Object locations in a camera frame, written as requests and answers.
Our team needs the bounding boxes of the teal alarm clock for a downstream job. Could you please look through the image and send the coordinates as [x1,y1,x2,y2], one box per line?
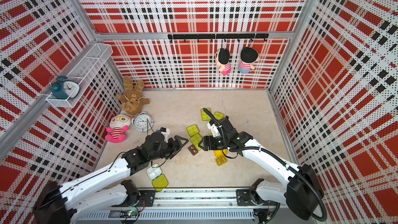
[50,76,80,100]

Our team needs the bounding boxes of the white wire shelf basket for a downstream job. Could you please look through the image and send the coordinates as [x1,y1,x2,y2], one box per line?
[46,43,113,108]

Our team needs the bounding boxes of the green pillbox with cross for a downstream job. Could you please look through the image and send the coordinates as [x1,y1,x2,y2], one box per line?
[186,124,200,137]

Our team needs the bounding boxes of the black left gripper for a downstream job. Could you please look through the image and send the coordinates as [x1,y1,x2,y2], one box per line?
[150,135,190,161]

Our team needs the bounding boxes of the green pillbox white tray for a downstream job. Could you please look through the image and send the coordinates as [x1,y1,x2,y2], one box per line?
[214,112,225,120]

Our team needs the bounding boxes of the brown teddy bear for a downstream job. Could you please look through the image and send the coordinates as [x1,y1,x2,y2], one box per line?
[116,76,150,116]

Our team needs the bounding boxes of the green pillbox front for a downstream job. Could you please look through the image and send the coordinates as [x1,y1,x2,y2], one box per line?
[146,163,169,192]

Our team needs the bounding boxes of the small yellow transparent pillbox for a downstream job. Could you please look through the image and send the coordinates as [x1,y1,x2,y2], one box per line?
[215,157,228,167]

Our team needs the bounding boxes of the pink dressed hanging doll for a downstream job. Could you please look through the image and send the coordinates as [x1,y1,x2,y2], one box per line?
[216,48,231,76]

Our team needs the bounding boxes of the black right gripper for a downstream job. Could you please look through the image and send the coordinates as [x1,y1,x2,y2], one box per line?
[199,135,229,151]

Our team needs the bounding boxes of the white alarm clock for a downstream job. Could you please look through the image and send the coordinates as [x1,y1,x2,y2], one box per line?
[132,112,154,133]

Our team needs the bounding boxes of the black hook rail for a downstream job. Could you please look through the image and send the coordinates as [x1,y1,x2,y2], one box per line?
[167,33,269,41]

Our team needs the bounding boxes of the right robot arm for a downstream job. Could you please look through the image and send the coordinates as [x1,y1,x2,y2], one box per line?
[199,116,328,222]

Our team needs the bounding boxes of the blue dressed hanging doll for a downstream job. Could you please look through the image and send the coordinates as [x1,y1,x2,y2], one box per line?
[238,47,259,74]

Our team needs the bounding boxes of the small brown pillbox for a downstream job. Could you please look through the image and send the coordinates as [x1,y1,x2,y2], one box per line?
[188,145,199,156]

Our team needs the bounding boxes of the metal base rail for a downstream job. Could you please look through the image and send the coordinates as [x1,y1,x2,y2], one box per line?
[66,187,324,222]

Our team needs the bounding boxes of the pink owl plush toy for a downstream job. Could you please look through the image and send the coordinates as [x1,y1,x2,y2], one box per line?
[105,114,133,143]

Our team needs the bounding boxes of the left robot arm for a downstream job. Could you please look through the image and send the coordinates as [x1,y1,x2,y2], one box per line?
[33,132,189,224]

